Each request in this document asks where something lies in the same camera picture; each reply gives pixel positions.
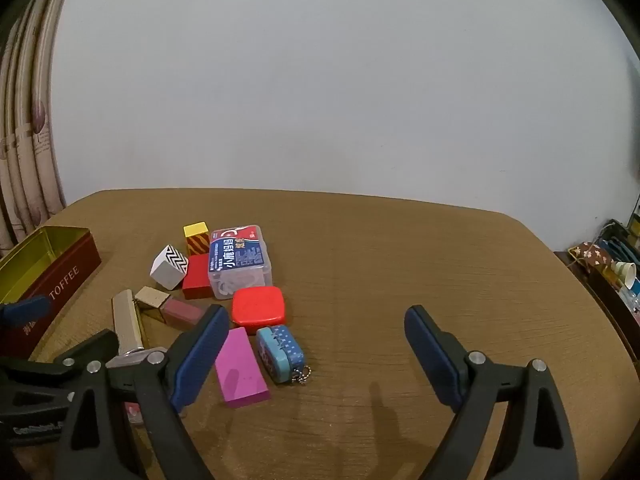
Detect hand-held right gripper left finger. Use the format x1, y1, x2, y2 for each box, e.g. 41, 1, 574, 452
57, 303, 230, 480

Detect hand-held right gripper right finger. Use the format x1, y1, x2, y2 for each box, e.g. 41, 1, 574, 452
404, 304, 579, 480

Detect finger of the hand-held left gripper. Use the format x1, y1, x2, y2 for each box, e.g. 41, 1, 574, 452
30, 329, 121, 382
0, 295, 51, 333

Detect magenta wooden block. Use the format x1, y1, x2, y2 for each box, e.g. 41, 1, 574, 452
214, 326, 272, 408

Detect dark red toffee tin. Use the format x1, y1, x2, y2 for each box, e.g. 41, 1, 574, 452
0, 226, 102, 357

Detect mauve wooden block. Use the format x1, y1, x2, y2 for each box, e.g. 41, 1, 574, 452
161, 297, 207, 332

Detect red square plastic case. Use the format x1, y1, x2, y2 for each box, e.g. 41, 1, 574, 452
231, 286, 287, 327

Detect small blue tin with chain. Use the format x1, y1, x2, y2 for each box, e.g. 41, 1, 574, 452
256, 324, 312, 386

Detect white zigzag wooden block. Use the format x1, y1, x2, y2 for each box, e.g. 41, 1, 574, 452
149, 244, 190, 291

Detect clear plastic box blue label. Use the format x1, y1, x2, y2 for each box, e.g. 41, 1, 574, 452
207, 224, 273, 301

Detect small pink object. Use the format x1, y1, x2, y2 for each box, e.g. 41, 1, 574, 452
122, 402, 147, 427

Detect red wooden block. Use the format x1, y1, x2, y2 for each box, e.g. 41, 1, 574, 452
182, 254, 211, 301

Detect yellow striped wooden block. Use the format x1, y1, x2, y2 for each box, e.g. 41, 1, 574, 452
183, 221, 211, 257

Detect beige patterned curtain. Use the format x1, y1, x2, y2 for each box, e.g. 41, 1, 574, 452
0, 0, 69, 257

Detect brown patterned cloth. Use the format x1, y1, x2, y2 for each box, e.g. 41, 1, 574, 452
569, 241, 614, 270

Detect white paper cup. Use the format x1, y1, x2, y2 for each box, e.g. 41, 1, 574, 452
610, 260, 639, 291

